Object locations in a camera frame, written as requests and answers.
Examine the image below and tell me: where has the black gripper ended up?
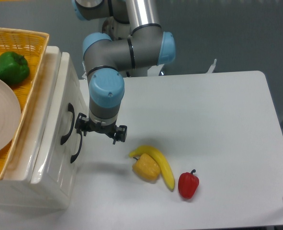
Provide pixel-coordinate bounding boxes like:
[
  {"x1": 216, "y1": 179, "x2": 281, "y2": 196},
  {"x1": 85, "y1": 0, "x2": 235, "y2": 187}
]
[{"x1": 75, "y1": 113, "x2": 127, "y2": 145}]

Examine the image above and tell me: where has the white top drawer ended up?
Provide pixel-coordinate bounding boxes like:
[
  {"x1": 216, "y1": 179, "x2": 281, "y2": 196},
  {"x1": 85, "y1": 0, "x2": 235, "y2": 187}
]
[{"x1": 31, "y1": 52, "x2": 88, "y2": 194}]

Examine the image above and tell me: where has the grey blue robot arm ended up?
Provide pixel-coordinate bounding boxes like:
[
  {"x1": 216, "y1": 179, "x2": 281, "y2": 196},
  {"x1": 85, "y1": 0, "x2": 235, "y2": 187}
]
[{"x1": 72, "y1": 0, "x2": 176, "y2": 142}]

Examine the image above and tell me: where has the white drawer cabinet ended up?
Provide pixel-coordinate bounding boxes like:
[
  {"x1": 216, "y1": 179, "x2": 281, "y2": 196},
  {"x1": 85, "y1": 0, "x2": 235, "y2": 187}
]
[{"x1": 0, "y1": 46, "x2": 77, "y2": 209}]

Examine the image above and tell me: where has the yellow bell pepper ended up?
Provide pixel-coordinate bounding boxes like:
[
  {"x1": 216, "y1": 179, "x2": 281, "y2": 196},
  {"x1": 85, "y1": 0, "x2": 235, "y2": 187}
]
[{"x1": 132, "y1": 153, "x2": 161, "y2": 181}]

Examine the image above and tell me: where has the yellow banana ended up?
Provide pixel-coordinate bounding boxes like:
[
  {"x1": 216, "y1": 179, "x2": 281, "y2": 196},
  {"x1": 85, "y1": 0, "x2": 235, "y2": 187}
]
[{"x1": 129, "y1": 145, "x2": 175, "y2": 191}]

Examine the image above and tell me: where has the beige plate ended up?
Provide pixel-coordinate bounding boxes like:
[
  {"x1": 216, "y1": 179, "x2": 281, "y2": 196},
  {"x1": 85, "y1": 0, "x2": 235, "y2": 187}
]
[{"x1": 0, "y1": 80, "x2": 21, "y2": 150}]

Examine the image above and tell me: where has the red bell pepper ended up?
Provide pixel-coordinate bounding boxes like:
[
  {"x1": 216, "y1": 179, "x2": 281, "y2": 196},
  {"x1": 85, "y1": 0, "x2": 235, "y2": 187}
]
[{"x1": 178, "y1": 169, "x2": 200, "y2": 199}]

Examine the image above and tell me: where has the green bell pepper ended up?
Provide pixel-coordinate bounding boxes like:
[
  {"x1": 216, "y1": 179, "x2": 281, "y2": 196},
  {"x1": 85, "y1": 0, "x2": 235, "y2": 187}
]
[{"x1": 0, "y1": 51, "x2": 30, "y2": 85}]

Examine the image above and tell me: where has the yellow woven basket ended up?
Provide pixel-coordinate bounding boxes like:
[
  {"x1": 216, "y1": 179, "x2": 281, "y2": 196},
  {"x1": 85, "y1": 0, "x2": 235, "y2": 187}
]
[{"x1": 0, "y1": 28, "x2": 49, "y2": 180}]

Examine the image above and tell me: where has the black top drawer handle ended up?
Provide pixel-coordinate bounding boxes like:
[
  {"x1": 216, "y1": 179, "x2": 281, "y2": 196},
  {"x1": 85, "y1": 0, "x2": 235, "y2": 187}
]
[{"x1": 60, "y1": 103, "x2": 75, "y2": 145}]

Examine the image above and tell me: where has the black drawer handle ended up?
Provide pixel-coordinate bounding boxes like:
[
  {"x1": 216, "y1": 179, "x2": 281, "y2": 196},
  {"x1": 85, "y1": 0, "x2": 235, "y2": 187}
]
[
  {"x1": 60, "y1": 103, "x2": 75, "y2": 145},
  {"x1": 70, "y1": 130, "x2": 83, "y2": 163}
]

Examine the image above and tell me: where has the black lower drawer handle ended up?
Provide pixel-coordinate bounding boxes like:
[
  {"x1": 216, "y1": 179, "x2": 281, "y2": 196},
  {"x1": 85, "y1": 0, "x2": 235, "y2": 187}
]
[{"x1": 70, "y1": 130, "x2": 83, "y2": 163}]

